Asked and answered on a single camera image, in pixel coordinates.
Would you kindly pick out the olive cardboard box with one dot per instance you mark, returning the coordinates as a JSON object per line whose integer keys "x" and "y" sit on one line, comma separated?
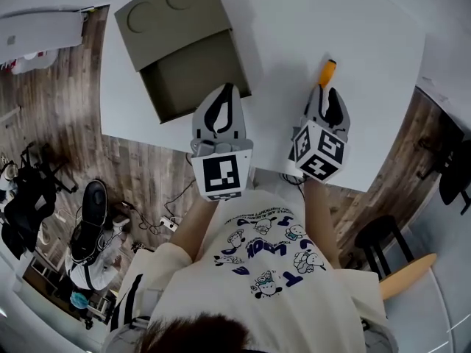
{"x": 176, "y": 31}

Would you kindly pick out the black round stool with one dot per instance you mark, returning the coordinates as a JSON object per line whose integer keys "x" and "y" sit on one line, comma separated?
{"x": 382, "y": 237}

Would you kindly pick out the person's right forearm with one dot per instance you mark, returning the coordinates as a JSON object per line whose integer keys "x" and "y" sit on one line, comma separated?
{"x": 322, "y": 223}

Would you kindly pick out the person's left forearm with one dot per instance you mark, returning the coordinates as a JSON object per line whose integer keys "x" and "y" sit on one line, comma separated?
{"x": 191, "y": 230}

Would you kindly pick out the black swivel chair with bags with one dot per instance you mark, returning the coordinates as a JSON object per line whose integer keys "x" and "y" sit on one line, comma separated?
{"x": 27, "y": 197}

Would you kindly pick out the orange carrot-shaped object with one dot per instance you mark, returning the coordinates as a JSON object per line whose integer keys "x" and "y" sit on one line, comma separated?
{"x": 327, "y": 73}

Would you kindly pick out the white power strip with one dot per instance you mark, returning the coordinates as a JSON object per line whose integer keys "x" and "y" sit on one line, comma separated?
{"x": 169, "y": 223}

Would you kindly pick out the light wooden chair seat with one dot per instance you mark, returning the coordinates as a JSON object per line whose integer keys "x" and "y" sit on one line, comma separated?
{"x": 408, "y": 274}

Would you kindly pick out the black office chair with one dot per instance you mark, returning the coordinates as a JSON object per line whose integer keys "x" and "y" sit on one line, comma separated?
{"x": 454, "y": 178}

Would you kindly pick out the cream printed shirt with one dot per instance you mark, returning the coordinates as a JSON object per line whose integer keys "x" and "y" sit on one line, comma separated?
{"x": 265, "y": 300}

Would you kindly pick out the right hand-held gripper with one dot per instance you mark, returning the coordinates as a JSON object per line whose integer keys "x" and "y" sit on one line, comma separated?
{"x": 320, "y": 149}

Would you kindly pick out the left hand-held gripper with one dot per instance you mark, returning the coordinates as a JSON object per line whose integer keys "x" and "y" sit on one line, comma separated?
{"x": 221, "y": 175}

